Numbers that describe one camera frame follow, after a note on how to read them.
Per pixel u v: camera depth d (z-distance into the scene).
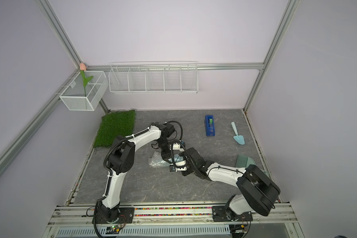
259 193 0.43
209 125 1.04
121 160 0.56
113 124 1.09
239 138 1.03
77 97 0.77
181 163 0.76
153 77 0.99
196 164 0.66
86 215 0.71
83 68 0.89
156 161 0.87
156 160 0.87
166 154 0.82
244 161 0.91
